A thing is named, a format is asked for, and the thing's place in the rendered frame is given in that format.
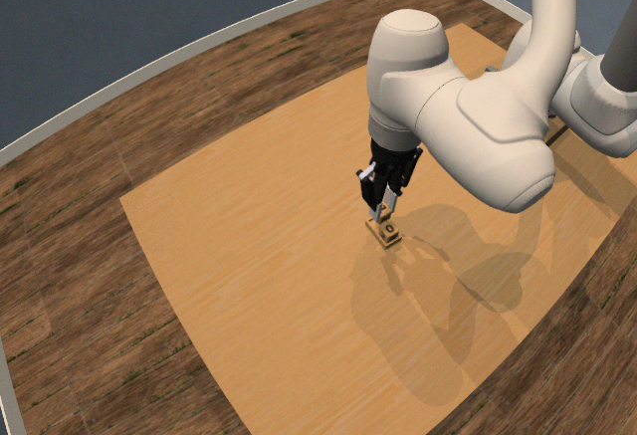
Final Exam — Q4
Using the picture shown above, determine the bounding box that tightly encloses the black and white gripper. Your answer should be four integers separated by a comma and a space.
356, 138, 423, 223

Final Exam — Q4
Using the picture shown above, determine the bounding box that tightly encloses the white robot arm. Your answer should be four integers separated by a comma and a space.
366, 0, 637, 214

